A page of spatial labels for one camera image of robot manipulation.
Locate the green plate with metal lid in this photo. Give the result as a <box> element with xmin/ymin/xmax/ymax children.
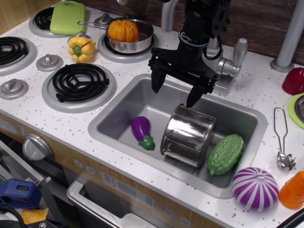
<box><xmin>287</xmin><ymin>93</ymin><xmax>304</xmax><ymax>128</ymax></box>

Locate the silver oven front knob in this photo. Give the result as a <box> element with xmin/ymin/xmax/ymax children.
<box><xmin>22</xmin><ymin>133</ymin><xmax>53</xmax><ymax>161</ymax></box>

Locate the silver stove knob back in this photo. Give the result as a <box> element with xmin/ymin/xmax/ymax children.
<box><xmin>94</xmin><ymin>13</ymin><xmax>113</xmax><ymax>29</ymax></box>

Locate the stainless steel pot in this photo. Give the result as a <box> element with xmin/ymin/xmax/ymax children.
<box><xmin>160</xmin><ymin>104</ymin><xmax>217</xmax><ymax>168</ymax></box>

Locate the grey metal sink basin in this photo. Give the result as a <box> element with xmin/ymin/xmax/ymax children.
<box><xmin>88</xmin><ymin>74</ymin><xmax>267</xmax><ymax>199</ymax></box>

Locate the back right stove burner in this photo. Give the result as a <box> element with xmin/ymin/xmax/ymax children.
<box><xmin>97</xmin><ymin>34</ymin><xmax>159</xmax><ymax>64</ymax></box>

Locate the metal pasta spoon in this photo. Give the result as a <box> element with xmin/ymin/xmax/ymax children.
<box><xmin>274</xmin><ymin>107</ymin><xmax>296</xmax><ymax>171</ymax></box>

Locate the red toy pepper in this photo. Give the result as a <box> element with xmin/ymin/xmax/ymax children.
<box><xmin>282</xmin><ymin>67</ymin><xmax>304</xmax><ymax>95</ymax></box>

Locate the silver stove knob middle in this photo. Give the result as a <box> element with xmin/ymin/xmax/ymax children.
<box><xmin>36</xmin><ymin>54</ymin><xmax>63</xmax><ymax>72</ymax></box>

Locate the back left stove burner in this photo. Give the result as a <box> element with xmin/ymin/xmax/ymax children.
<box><xmin>28</xmin><ymin>7</ymin><xmax>69</xmax><ymax>38</ymax></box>

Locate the silver stove knob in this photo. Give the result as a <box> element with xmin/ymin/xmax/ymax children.
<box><xmin>94</xmin><ymin>13</ymin><xmax>113</xmax><ymax>29</ymax></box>
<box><xmin>0</xmin><ymin>79</ymin><xmax>29</xmax><ymax>100</ymax></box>
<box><xmin>36</xmin><ymin>54</ymin><xmax>63</xmax><ymax>72</ymax></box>

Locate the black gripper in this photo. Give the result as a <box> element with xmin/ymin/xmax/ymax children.
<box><xmin>148</xmin><ymin>38</ymin><xmax>219</xmax><ymax>107</ymax></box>

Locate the green toy bitter melon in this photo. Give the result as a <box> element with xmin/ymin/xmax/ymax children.
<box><xmin>207</xmin><ymin>134</ymin><xmax>244</xmax><ymax>176</ymax></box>

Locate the black stove burner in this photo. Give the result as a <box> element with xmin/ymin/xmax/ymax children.
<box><xmin>42</xmin><ymin>63</ymin><xmax>116</xmax><ymax>113</ymax></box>
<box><xmin>0</xmin><ymin>37</ymin><xmax>37</xmax><ymax>76</ymax></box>

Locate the small steel saucepan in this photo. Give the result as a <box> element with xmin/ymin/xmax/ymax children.
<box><xmin>78</xmin><ymin>17</ymin><xmax>154</xmax><ymax>54</ymax></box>

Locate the silver oven door handle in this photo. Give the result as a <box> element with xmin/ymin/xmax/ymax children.
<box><xmin>67</xmin><ymin>181</ymin><xmax>155</xmax><ymax>228</ymax></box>

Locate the purple toy eggplant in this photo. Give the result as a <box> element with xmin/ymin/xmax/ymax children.
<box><xmin>131</xmin><ymin>116</ymin><xmax>155</xmax><ymax>151</ymax></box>

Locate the green cutting board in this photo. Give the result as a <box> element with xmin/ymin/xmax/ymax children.
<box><xmin>50</xmin><ymin>0</ymin><xmax>86</xmax><ymax>35</ymax></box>

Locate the yellow toy bell pepper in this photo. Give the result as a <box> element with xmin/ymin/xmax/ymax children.
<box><xmin>68</xmin><ymin>37</ymin><xmax>96</xmax><ymax>63</ymax></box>

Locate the orange toy pumpkin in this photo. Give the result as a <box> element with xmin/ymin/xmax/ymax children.
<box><xmin>107</xmin><ymin>20</ymin><xmax>139</xmax><ymax>43</ymax></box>

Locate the blue clamp tool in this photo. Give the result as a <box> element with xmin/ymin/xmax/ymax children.
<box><xmin>0</xmin><ymin>179</ymin><xmax>42</xmax><ymax>209</ymax></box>

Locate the left black stove burner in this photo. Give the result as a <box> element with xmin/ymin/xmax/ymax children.
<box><xmin>0</xmin><ymin>37</ymin><xmax>37</xmax><ymax>76</ymax></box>

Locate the yellow tape piece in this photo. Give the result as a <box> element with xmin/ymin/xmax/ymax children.
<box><xmin>20</xmin><ymin>208</ymin><xmax>49</xmax><ymax>225</ymax></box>

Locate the purple striped toy onion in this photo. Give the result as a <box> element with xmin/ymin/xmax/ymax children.
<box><xmin>232</xmin><ymin>167</ymin><xmax>279</xmax><ymax>212</ymax></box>

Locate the front black stove burner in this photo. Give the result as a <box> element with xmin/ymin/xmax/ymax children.
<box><xmin>42</xmin><ymin>63</ymin><xmax>116</xmax><ymax>113</ymax></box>

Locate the silver toy faucet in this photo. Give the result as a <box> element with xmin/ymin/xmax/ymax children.
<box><xmin>161</xmin><ymin>0</ymin><xmax>248</xmax><ymax>96</ymax></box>

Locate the grey vertical pole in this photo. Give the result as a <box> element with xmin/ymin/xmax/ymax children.
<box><xmin>270</xmin><ymin>0</ymin><xmax>304</xmax><ymax>73</ymax></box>

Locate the orange toy carrot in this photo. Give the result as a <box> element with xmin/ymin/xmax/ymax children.
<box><xmin>279</xmin><ymin>171</ymin><xmax>304</xmax><ymax>209</ymax></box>

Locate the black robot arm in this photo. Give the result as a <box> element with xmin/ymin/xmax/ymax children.
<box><xmin>148</xmin><ymin>0</ymin><xmax>231</xmax><ymax>107</ymax></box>

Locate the silver stove knob left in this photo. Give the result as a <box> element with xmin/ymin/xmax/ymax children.
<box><xmin>0</xmin><ymin>79</ymin><xmax>29</xmax><ymax>100</ymax></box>

